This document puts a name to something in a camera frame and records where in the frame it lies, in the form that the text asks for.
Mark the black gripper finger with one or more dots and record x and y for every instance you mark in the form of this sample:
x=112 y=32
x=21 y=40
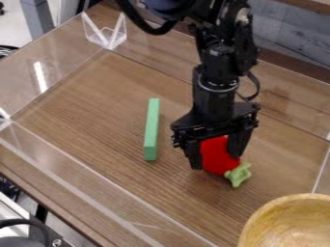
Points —
x=194 y=155
x=238 y=141

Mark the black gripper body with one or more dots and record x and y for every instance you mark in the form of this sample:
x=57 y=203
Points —
x=215 y=116

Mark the red plush fruit green stem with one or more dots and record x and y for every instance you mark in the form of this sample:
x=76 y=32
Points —
x=220 y=164

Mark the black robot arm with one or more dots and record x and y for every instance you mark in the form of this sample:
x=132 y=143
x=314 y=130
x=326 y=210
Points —
x=222 y=28

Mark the green rectangular block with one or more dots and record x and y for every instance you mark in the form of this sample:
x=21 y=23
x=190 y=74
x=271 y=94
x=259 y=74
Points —
x=151 y=131

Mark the wooden bowl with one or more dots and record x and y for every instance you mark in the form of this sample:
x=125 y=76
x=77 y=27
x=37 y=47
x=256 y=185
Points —
x=291 y=221

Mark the black equipment with screw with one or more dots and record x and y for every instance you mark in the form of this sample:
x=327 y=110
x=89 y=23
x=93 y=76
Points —
x=40 y=232

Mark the clear acrylic corner bracket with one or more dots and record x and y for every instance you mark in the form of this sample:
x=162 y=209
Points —
x=105 y=37

